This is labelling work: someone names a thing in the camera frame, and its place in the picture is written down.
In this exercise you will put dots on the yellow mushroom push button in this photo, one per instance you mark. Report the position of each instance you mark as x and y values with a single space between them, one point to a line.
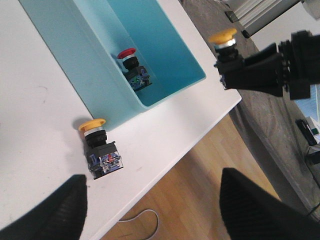
228 58

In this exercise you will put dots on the yellow push button near box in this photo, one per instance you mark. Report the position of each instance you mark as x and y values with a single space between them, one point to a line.
102 157

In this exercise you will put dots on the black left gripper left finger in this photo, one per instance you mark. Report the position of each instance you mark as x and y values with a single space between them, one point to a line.
61 216

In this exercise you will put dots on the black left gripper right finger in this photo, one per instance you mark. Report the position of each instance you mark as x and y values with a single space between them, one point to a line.
251 213

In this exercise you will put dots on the light blue plastic box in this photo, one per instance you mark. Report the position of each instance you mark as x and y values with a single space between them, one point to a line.
86 36

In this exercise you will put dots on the red mushroom push button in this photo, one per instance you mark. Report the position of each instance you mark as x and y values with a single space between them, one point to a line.
137 75

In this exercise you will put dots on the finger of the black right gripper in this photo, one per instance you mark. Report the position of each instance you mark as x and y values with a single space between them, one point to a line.
265 76
268 55

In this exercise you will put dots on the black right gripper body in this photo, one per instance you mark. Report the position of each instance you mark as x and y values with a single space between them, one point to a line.
301 61

